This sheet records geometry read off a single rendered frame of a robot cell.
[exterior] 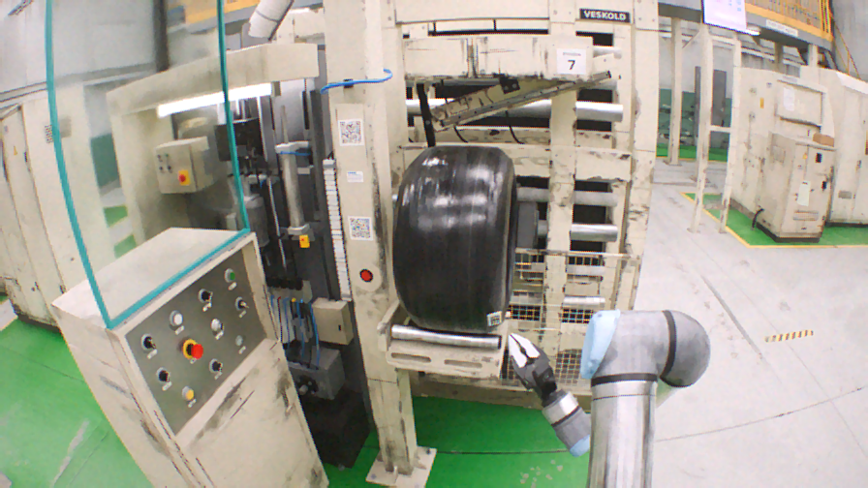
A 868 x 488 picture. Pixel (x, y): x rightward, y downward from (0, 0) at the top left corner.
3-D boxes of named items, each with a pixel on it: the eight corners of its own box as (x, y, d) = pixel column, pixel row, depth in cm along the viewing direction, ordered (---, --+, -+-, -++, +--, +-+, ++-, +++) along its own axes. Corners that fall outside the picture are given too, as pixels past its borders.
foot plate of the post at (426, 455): (366, 480, 173) (364, 476, 172) (385, 441, 197) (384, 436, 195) (421, 493, 167) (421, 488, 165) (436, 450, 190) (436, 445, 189)
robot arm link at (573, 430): (572, 457, 101) (577, 463, 92) (547, 422, 106) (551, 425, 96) (599, 437, 102) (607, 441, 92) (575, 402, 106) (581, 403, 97)
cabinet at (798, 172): (777, 244, 375) (794, 139, 325) (753, 226, 428) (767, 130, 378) (821, 244, 365) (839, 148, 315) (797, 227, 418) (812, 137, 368)
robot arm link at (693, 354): (726, 295, 61) (629, 413, 113) (666, 296, 64) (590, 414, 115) (739, 355, 54) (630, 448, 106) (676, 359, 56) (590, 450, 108)
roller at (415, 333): (388, 340, 132) (387, 328, 130) (393, 332, 136) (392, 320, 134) (500, 352, 124) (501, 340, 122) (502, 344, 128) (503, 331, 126)
